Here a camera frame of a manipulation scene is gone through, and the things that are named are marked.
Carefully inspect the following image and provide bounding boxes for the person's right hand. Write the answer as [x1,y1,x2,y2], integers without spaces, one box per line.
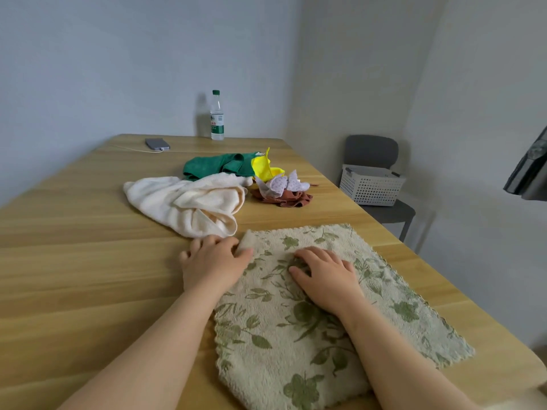
[288,246,366,321]

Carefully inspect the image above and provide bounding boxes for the person's left hand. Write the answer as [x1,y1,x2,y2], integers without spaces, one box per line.
[178,234,255,295]

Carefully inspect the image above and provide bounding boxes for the small white towel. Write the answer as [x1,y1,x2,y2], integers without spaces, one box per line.
[123,172,254,240]

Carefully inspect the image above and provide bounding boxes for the tan brown towel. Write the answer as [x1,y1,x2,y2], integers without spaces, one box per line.
[213,223,476,410]

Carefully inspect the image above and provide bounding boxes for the green cloth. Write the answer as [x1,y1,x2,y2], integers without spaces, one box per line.
[182,152,262,182]

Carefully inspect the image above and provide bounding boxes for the lilac dotted white cloth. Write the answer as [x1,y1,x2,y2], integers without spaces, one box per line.
[254,169,312,199]

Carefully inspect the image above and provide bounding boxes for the white plastic basket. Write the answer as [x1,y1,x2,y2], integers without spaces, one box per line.
[338,164,407,207]

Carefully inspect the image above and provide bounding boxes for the yellow cloth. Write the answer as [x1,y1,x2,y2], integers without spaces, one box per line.
[251,147,286,183]

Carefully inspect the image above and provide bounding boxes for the person's right forearm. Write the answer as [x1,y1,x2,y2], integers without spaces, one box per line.
[340,301,484,410]

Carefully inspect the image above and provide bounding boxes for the person's left forearm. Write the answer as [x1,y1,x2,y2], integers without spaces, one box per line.
[58,290,223,410]

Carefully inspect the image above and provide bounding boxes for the wooden table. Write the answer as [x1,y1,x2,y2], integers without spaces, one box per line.
[0,133,547,410]

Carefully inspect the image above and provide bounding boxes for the grey chair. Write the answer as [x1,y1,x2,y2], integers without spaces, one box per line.
[341,134,417,243]

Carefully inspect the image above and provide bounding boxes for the clear green-label water bottle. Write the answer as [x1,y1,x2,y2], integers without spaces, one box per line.
[210,89,226,141]

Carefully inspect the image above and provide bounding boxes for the dark grey curtain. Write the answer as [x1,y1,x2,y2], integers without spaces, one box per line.
[503,125,547,202]

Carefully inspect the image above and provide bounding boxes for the white charging cable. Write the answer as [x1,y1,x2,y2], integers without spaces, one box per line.
[109,145,165,154]

